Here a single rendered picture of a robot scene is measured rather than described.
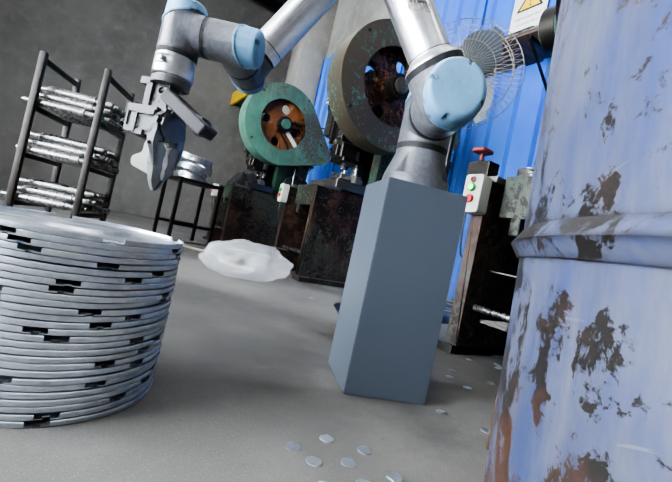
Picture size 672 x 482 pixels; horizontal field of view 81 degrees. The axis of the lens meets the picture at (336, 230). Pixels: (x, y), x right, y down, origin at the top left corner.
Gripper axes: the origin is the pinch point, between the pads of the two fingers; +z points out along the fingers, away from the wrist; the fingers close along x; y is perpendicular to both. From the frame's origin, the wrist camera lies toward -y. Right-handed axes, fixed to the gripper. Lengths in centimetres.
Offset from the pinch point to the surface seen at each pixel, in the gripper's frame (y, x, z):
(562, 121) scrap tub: -55, 46, -4
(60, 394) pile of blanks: -10.7, 23.4, 29.1
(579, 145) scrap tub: -55, 48, -2
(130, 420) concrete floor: -16.6, 16.9, 33.2
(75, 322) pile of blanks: -8.9, 21.6, 20.8
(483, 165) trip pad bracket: -67, -86, -35
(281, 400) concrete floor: -31.7, -2.9, 33.3
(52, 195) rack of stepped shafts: 147, -112, 11
